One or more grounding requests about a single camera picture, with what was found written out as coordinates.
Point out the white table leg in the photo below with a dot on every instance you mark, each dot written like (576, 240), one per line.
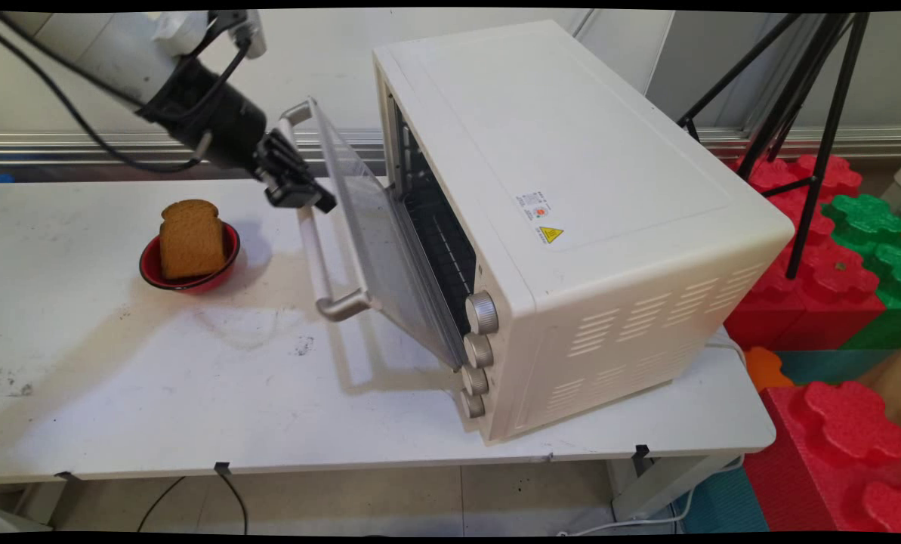
(669, 480)

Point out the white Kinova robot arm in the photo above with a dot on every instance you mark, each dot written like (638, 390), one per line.
(95, 53)

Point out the red foam block with studs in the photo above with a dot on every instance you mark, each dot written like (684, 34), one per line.
(835, 468)

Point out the white toaster oven body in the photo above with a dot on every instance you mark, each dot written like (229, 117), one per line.
(571, 151)

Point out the brown bread slice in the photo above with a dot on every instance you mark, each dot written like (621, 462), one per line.
(190, 242)

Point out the orange foam piece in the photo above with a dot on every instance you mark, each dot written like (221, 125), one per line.
(766, 369)

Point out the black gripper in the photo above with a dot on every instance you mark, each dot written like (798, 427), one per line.
(216, 113)

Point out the large silver oven knob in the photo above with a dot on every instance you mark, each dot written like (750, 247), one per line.
(482, 312)

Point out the aluminium wall rail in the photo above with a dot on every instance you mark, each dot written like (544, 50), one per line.
(80, 143)

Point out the large red foam block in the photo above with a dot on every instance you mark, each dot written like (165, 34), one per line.
(805, 302)

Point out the small silver oven knob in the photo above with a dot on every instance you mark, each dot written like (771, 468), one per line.
(473, 405)

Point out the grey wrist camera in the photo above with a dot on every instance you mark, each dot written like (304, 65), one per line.
(248, 34)

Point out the green foam block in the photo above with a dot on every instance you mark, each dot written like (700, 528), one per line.
(869, 219)

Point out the red bowl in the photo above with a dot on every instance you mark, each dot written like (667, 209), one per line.
(192, 285)

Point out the black table clip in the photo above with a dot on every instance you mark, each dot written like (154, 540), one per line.
(640, 453)
(67, 476)
(223, 468)

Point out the teal foam block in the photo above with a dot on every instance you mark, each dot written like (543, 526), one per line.
(820, 366)

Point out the black tripod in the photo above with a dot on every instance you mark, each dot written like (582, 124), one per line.
(820, 151)

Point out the teal foam mat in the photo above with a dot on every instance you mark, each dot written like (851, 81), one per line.
(722, 506)

